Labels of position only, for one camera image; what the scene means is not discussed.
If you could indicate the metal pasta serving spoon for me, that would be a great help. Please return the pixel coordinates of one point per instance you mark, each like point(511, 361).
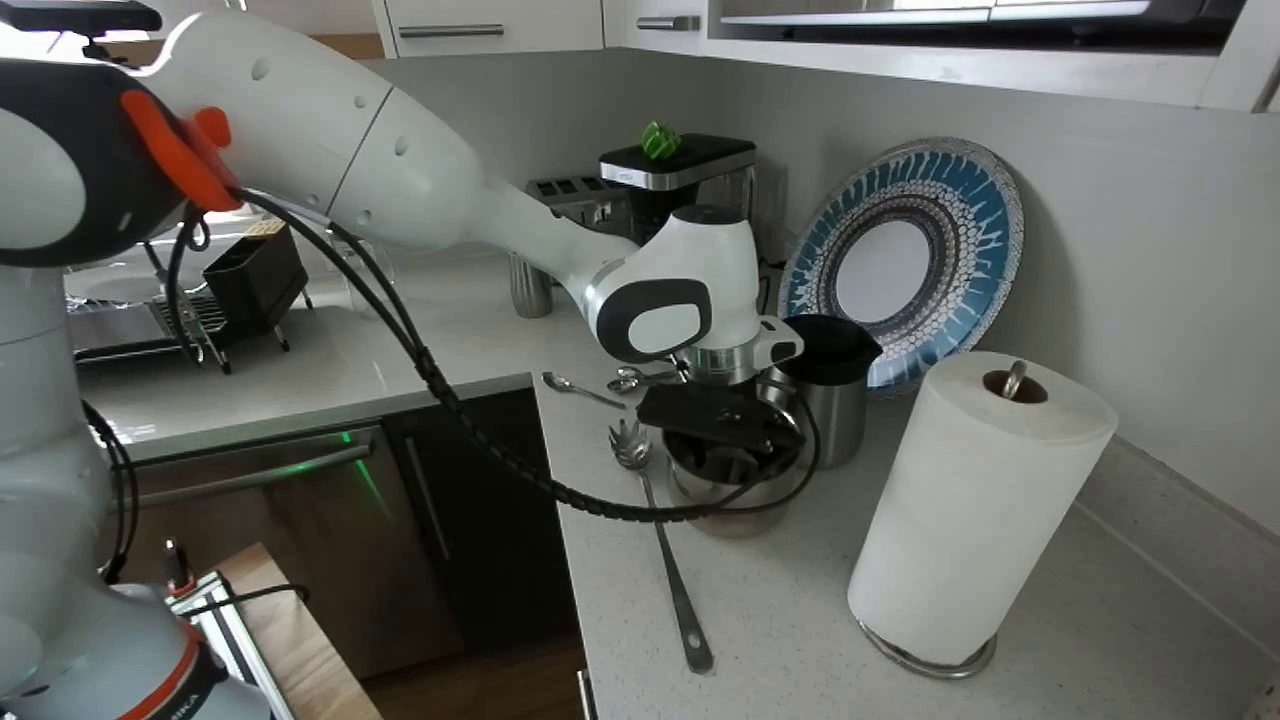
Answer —
point(673, 574)

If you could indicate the white upper cabinet door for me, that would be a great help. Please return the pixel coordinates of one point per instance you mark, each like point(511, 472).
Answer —
point(493, 25)
point(654, 16)

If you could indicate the small green object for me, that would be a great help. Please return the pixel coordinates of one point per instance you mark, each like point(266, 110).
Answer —
point(661, 141)

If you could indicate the small metal spoon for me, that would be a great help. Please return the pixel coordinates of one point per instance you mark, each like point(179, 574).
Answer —
point(627, 382)
point(563, 386)

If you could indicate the metal paper towel holder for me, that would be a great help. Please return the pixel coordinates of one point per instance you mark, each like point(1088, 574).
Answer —
point(935, 661)

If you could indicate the grey laptop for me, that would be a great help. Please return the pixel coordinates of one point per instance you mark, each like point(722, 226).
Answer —
point(126, 335)

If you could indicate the stainless steel microwave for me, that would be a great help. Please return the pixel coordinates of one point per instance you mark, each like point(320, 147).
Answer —
point(974, 16)

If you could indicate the dark lower cabinet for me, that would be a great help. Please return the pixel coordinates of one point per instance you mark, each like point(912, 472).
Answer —
point(493, 532)

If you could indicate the black box on stand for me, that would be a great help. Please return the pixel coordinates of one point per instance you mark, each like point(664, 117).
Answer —
point(253, 280)

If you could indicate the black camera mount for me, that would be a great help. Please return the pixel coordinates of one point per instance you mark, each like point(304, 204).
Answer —
point(66, 13)

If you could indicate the white paper towel roll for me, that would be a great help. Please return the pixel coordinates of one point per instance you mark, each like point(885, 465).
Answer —
point(974, 504)

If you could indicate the stainless steel toaster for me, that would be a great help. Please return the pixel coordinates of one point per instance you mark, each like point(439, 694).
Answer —
point(573, 202)

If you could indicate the black and steel coffee maker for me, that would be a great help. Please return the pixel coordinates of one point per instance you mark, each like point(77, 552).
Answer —
point(664, 167)

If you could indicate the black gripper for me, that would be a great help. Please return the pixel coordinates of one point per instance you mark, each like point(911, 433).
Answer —
point(722, 426)

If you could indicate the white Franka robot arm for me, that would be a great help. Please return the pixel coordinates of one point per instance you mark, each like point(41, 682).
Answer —
point(400, 163)

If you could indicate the stainless dishwasher front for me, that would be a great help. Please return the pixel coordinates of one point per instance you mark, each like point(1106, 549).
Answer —
point(266, 532)

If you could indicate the blue patterned decorative plate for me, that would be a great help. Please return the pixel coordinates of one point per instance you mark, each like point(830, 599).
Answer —
point(935, 184)

